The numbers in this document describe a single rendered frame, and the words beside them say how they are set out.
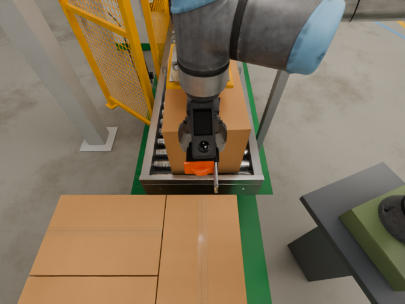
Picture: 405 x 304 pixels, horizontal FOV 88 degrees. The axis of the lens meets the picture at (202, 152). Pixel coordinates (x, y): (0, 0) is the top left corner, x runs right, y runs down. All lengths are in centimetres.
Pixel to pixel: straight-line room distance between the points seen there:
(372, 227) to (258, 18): 91
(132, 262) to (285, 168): 147
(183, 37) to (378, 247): 97
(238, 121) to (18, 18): 128
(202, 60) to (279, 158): 182
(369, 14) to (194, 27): 26
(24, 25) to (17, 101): 172
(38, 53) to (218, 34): 150
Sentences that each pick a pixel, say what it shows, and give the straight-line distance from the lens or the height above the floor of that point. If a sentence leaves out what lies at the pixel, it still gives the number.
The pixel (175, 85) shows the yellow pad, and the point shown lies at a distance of 94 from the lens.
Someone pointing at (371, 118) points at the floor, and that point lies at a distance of 293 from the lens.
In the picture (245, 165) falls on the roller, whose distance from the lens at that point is 134.
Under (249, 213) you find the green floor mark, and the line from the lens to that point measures 179.
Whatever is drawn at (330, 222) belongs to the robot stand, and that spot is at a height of 75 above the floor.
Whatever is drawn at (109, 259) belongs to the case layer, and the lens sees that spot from 122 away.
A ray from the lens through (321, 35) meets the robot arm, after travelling 30.
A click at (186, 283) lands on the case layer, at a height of 54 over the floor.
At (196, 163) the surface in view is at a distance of 51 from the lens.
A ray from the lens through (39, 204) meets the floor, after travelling 223.
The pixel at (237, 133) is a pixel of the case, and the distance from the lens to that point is 97.
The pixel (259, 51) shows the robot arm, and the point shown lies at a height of 152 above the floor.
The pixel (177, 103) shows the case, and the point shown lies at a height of 95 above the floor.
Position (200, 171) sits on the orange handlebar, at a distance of 52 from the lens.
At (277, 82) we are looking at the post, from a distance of 146.
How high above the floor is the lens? 167
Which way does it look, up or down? 56 degrees down
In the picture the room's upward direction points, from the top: straight up
